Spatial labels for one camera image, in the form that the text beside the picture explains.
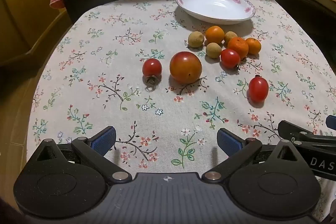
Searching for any wooden cabinet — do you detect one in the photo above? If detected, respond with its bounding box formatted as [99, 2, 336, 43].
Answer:
[0, 0, 72, 67]

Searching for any oblong cherry tomato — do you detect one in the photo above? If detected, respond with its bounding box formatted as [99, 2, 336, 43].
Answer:
[248, 75, 269, 103]

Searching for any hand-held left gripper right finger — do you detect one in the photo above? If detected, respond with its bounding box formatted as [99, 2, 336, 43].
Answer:
[202, 127, 306, 185]

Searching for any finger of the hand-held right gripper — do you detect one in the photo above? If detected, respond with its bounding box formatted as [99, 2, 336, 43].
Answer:
[325, 115, 336, 131]
[278, 120, 336, 147]

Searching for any large tomato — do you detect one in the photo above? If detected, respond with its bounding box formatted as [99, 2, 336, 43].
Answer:
[169, 51, 202, 84]

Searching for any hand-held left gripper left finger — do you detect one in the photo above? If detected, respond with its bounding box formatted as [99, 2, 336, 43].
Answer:
[28, 126, 132, 185]

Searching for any tan longan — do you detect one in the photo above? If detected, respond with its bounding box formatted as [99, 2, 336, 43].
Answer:
[205, 43, 222, 59]
[224, 31, 238, 45]
[188, 31, 205, 47]

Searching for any white floral plate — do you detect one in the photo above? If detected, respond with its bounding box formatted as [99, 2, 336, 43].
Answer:
[175, 0, 256, 25]

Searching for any floral tablecloth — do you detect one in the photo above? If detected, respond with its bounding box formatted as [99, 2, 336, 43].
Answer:
[26, 0, 336, 222]

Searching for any small orange mandarin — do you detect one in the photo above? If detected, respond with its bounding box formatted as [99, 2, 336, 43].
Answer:
[227, 37, 249, 60]
[245, 38, 262, 55]
[205, 26, 225, 45]

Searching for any round cherry tomato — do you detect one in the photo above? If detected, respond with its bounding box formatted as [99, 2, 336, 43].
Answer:
[142, 58, 163, 92]
[220, 49, 241, 71]

